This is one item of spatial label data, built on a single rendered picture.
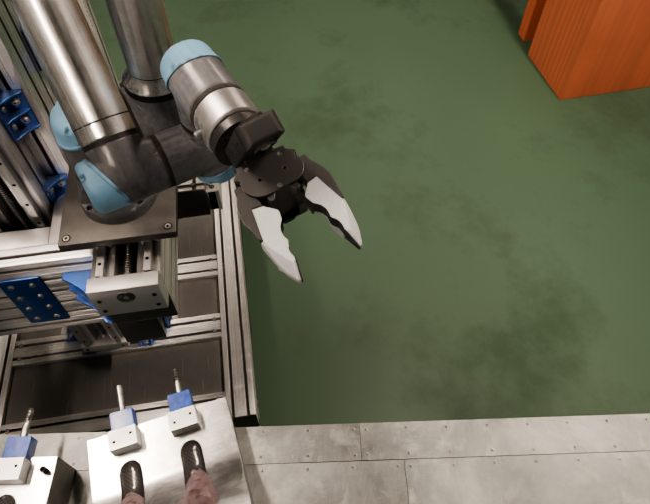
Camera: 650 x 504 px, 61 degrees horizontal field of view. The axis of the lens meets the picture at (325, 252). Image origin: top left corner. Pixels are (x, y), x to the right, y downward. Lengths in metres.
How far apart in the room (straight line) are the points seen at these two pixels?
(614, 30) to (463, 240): 1.26
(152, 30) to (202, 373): 1.18
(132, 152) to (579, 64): 2.61
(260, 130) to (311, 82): 2.56
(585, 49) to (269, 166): 2.57
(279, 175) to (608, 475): 0.88
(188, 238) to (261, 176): 1.57
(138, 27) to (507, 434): 0.97
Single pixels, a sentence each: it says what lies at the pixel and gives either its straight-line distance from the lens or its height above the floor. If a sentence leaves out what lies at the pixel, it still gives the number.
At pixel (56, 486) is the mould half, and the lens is 1.14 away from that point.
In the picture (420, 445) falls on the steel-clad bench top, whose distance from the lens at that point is 1.14.
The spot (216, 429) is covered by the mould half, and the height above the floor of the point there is 0.86.
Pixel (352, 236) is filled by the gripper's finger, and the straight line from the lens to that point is 0.56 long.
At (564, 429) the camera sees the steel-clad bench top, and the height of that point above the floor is 0.80.
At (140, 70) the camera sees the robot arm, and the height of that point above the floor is 1.31.
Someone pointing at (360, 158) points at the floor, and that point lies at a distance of 2.68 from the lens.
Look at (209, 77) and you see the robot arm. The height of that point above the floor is 1.47.
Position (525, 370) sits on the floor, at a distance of 2.18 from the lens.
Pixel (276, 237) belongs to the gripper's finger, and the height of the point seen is 1.44.
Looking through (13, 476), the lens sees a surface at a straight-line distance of 1.12.
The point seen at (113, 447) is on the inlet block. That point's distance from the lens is 1.11.
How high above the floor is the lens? 1.88
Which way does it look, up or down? 54 degrees down
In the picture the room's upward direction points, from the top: straight up
